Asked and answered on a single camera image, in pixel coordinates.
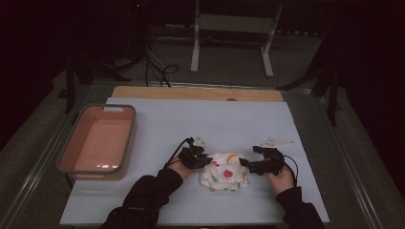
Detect right hand-held gripper cable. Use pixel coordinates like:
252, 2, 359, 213
282, 155, 300, 187

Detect pale blue table sheet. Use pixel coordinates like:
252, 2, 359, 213
59, 96, 330, 227

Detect bundle of floor cables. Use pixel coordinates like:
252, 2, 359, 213
144, 34, 180, 88

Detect white pants with colourful print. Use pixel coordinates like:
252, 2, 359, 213
199, 152, 250, 193

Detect person's right hand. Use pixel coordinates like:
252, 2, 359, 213
266, 165, 295, 196

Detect left hand-held gripper cable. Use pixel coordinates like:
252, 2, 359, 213
162, 137, 194, 170

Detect dark device with red light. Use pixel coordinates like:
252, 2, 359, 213
128, 0, 151, 58

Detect person's left hand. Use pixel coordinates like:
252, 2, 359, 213
166, 156, 199, 180

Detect black tripod stand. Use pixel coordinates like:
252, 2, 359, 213
275, 31, 348, 128
56, 53, 132, 115

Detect white metal stand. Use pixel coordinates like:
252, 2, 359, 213
190, 0, 285, 79

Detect hand-held gripper cable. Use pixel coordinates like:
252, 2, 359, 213
162, 137, 194, 170
282, 155, 300, 187

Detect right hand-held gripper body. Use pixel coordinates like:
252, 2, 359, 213
247, 136, 295, 177

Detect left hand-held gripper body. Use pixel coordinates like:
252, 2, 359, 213
177, 135, 209, 170

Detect pink plastic basket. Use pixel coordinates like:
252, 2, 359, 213
56, 103, 139, 181

